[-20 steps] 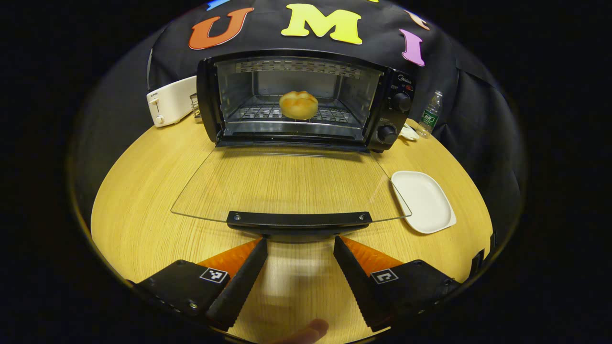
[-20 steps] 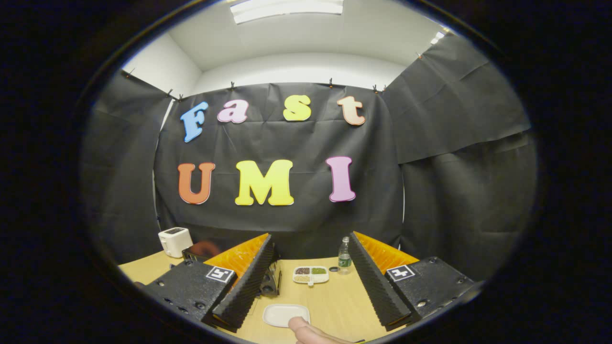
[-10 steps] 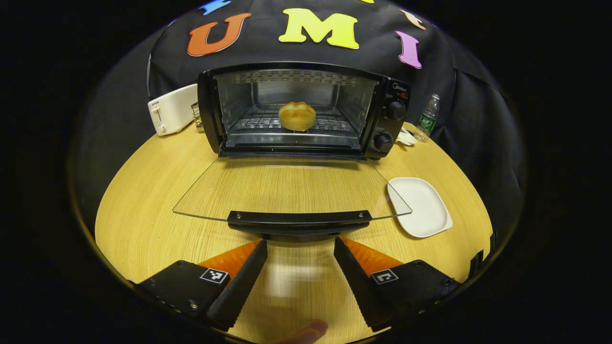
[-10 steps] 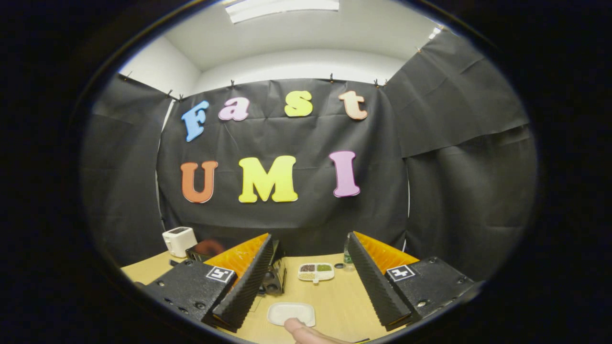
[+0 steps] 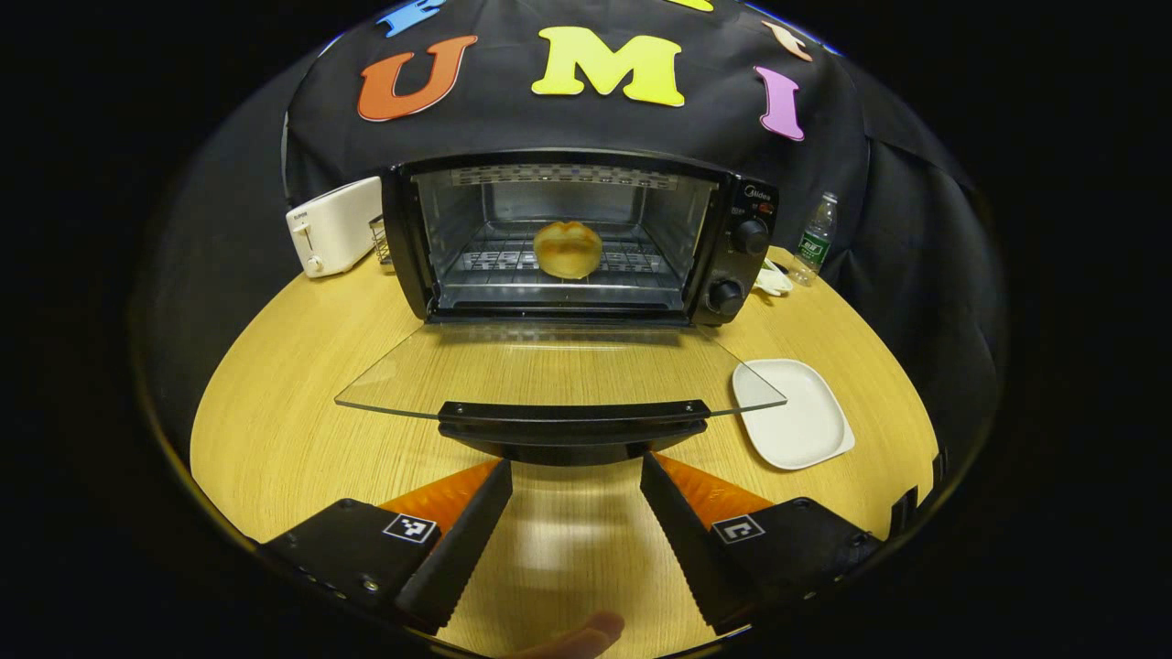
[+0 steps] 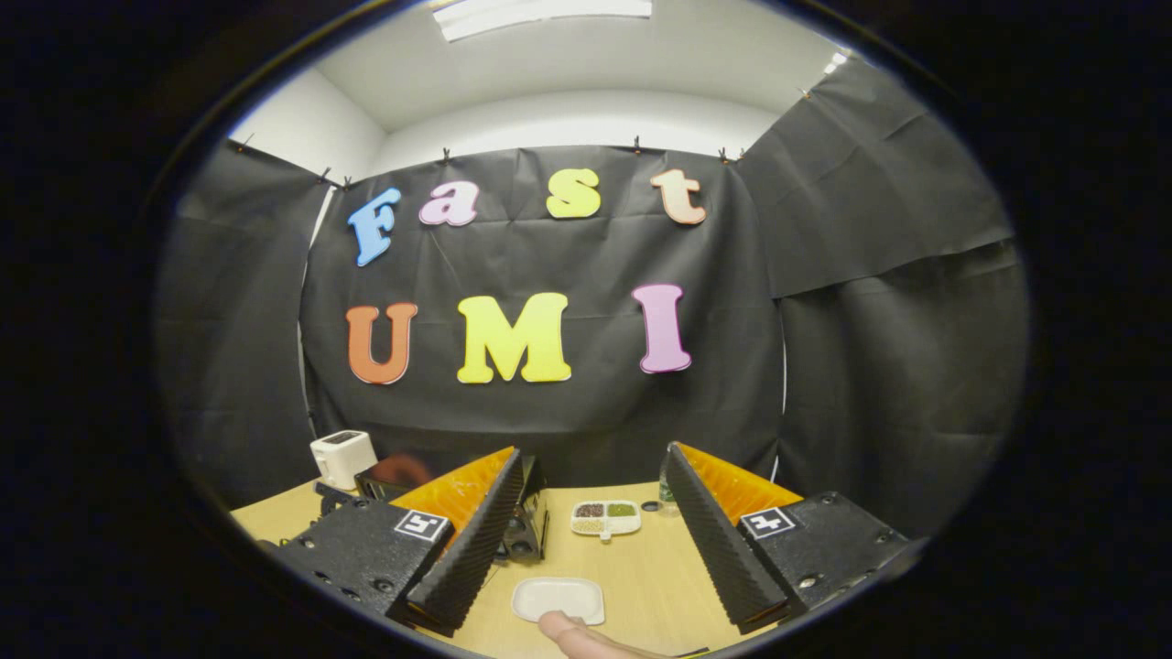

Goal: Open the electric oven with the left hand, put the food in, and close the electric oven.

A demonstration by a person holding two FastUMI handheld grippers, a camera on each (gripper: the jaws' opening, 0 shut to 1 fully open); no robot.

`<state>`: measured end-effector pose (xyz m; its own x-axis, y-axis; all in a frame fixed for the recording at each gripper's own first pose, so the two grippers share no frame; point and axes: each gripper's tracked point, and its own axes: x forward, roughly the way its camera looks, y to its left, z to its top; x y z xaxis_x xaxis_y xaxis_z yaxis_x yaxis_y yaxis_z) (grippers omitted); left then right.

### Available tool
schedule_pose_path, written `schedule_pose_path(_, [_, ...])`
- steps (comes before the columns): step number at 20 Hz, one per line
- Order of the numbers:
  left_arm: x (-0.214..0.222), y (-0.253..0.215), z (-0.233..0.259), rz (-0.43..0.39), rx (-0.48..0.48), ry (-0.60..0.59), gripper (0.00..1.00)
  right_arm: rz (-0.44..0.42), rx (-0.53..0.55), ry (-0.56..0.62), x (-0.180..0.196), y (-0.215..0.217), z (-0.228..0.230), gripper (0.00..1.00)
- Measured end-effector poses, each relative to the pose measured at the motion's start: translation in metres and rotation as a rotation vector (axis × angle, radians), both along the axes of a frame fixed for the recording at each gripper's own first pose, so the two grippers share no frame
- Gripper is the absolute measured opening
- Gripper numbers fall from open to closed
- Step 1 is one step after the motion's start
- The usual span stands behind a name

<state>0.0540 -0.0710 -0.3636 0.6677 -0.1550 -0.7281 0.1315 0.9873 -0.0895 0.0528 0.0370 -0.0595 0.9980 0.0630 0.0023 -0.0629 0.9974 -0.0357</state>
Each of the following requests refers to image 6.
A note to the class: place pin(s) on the white rectangular plate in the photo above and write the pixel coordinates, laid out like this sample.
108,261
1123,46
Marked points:
558,595

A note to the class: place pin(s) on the white toaster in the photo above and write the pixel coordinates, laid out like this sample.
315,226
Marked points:
343,459

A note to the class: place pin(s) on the white divided spice dish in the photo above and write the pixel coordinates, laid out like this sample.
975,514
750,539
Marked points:
604,518

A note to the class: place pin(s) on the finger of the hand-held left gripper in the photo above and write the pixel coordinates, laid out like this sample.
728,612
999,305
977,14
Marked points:
331,496

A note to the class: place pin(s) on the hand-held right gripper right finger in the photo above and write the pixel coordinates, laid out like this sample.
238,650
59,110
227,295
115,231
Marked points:
723,558

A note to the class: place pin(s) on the ceiling light panel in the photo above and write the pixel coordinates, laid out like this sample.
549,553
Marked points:
540,16

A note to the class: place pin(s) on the black electric oven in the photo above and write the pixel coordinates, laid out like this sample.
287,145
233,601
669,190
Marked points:
529,513

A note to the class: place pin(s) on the small ceiling light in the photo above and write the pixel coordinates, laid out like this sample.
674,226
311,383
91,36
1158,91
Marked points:
833,62

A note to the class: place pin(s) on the black backdrop cloth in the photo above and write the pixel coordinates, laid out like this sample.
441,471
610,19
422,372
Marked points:
586,256

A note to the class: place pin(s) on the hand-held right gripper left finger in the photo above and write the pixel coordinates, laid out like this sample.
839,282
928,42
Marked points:
476,558

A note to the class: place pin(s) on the clear plastic water bottle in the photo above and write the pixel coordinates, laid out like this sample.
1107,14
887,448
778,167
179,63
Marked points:
667,494

